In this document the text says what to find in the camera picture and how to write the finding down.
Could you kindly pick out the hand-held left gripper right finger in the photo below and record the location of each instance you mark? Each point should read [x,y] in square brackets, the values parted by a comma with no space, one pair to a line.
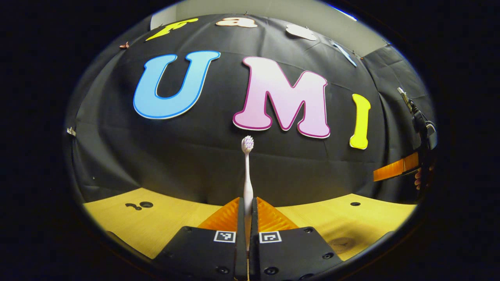
[254,242]

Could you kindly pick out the white cloth clip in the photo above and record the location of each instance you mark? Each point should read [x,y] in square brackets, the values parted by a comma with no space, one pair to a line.
[71,131]

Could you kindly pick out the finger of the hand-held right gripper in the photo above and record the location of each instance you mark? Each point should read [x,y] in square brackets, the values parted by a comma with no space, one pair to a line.
[394,168]

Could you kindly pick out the black backdrop cloth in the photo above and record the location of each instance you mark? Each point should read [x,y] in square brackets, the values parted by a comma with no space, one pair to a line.
[195,156]

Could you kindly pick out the wooden desktop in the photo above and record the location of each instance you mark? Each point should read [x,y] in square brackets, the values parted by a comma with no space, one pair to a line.
[175,218]

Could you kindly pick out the white toothbrush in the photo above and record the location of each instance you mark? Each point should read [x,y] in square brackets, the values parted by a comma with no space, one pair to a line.
[247,183]

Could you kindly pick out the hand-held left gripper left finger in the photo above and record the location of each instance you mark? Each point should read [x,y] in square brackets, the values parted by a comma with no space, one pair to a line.
[241,242]

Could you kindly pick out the copper cloth clip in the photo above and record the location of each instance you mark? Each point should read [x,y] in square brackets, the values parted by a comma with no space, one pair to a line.
[124,45]

